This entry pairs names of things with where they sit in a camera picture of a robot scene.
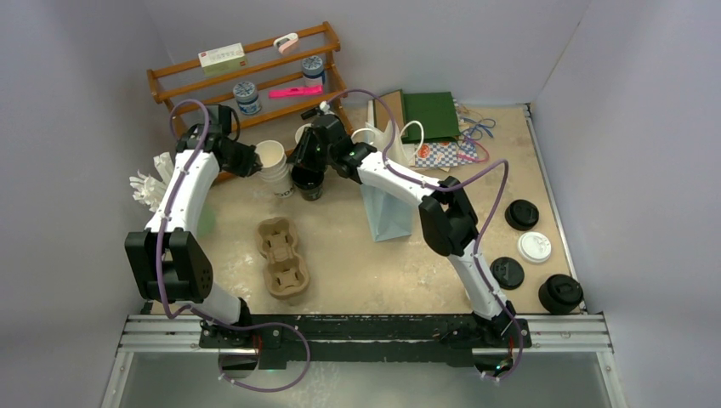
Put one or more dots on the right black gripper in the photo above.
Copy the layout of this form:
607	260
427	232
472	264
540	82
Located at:
302	157

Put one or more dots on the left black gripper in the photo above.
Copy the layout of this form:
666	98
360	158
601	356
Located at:
249	158

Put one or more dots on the white cup stack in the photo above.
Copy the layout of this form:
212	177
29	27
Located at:
300	131
275	171

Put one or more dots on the light blue paper bag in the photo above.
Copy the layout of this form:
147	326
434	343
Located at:
387	198

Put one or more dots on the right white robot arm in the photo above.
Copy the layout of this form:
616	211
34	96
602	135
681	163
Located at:
448	219

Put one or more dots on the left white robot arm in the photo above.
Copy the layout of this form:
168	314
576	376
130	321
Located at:
167	261

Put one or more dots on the black blue marker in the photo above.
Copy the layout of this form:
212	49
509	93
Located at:
311	113

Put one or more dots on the black paper cup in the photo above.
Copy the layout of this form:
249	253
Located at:
308	183

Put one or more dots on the pink marker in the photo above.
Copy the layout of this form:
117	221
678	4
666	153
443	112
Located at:
296	92

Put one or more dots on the left blue white jar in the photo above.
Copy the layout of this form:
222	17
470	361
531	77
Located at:
247	98

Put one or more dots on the blue white jar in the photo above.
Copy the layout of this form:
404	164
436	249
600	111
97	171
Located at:
313	70
247	98

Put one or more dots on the green straw holder cup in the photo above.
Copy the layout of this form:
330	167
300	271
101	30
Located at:
206	221

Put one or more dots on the right blue white jar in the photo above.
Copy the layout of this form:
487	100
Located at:
313	70

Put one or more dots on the white wrapped straws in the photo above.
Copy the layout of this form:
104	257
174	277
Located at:
148	190

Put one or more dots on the white green box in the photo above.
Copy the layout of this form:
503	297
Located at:
220	61

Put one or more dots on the checkered patterned paper bag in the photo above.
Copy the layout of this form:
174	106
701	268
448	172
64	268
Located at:
450	154

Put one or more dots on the pink white stapler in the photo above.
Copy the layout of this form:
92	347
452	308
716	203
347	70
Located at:
286	44

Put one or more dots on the brown pulp cup carrier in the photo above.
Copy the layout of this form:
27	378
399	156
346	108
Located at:
286	273

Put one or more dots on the black cup lid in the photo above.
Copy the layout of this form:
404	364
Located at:
522	215
508	273

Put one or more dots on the stacked black cup lids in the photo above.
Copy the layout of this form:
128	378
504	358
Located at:
560	294

